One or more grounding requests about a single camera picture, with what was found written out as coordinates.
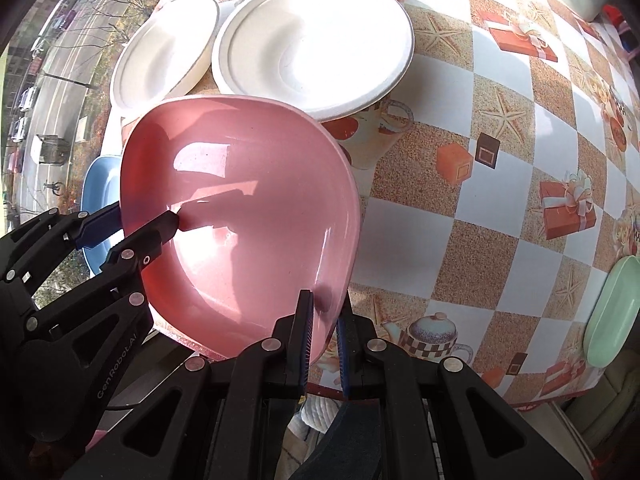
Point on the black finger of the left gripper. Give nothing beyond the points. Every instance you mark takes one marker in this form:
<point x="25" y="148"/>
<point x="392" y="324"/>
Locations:
<point x="61" y="364"/>
<point x="32" y="251"/>

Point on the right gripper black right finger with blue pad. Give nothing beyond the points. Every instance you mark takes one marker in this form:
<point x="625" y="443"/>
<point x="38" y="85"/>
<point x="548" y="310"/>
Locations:
<point x="439" y="420"/>

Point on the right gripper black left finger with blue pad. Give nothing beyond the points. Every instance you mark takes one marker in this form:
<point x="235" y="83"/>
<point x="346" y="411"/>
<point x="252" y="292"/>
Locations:
<point x="212" y="420"/>

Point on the green square plastic plate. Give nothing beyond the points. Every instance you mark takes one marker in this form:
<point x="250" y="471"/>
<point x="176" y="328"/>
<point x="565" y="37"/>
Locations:
<point x="614" y="314"/>

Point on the pink square plastic plate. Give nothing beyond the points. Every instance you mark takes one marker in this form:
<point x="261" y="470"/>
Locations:
<point x="267" y="207"/>

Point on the white paper bowl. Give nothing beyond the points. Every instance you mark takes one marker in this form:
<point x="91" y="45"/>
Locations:
<point x="166" y="57"/>

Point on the large white paper plate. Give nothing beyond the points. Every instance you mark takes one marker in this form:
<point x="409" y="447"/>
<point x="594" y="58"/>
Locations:
<point x="328" y="58"/>

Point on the person legs dark trousers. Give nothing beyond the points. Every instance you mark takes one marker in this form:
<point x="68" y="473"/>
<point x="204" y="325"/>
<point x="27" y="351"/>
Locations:
<point x="351" y="449"/>

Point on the blue square plastic plate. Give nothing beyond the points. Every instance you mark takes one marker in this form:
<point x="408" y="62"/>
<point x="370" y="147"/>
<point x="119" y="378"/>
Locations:
<point x="100" y="189"/>

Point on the checkered patterned tablecloth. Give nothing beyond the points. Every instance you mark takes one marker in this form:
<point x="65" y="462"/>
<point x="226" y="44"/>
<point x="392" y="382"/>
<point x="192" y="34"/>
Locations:
<point x="508" y="188"/>

